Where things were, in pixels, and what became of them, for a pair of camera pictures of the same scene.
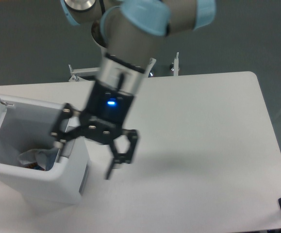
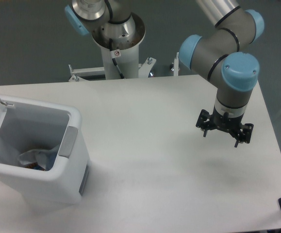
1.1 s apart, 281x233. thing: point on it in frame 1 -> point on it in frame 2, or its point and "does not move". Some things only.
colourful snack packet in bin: [32, 165] does not move
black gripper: [106, 110] -> [231, 125]
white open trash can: [14, 126] does not move
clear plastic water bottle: [45, 158] does not move
